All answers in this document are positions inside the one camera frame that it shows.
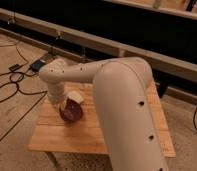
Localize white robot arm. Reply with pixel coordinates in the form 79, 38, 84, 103
39, 57, 169, 171

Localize small black plug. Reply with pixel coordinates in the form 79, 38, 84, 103
9, 64, 20, 72

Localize black floor cable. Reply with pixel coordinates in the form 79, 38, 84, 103
0, 45, 48, 106

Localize wooden table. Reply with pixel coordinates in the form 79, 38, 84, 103
29, 82, 176, 158

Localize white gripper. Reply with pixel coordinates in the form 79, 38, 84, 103
48, 87, 84, 108

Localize black power adapter box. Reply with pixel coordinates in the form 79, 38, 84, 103
30, 60, 45, 72

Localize long wooden beam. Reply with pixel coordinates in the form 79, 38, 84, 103
0, 8, 197, 83

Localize purple ceramic bowl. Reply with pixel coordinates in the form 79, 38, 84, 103
59, 99, 83, 122

